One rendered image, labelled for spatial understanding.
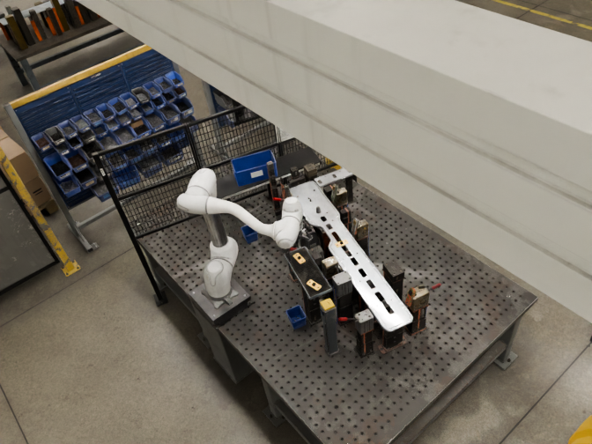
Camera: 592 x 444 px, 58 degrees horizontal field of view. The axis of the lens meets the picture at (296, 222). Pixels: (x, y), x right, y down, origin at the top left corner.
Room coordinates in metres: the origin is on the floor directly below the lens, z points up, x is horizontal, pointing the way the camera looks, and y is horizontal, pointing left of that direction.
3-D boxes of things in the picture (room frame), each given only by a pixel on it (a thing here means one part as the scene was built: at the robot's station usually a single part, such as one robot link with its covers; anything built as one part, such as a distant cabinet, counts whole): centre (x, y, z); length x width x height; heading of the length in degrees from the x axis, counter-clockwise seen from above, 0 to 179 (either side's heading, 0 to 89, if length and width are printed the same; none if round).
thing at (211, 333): (2.23, 0.56, 0.33); 0.31 x 0.31 x 0.66; 34
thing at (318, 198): (2.32, -0.28, 1.00); 1.38 x 0.22 x 0.02; 18
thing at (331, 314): (1.76, -0.11, 0.92); 0.08 x 0.08 x 0.44; 18
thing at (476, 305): (2.53, -0.05, 0.68); 2.56 x 1.61 x 0.04; 34
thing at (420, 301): (1.83, -0.63, 0.88); 0.15 x 0.11 x 0.36; 108
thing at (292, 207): (2.10, 0.01, 1.55); 0.13 x 0.11 x 0.16; 165
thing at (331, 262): (2.13, -0.17, 0.89); 0.13 x 0.11 x 0.38; 108
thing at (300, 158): (3.12, 0.20, 1.02); 0.90 x 0.22 x 0.03; 108
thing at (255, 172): (3.11, 0.25, 1.10); 0.30 x 0.17 x 0.13; 101
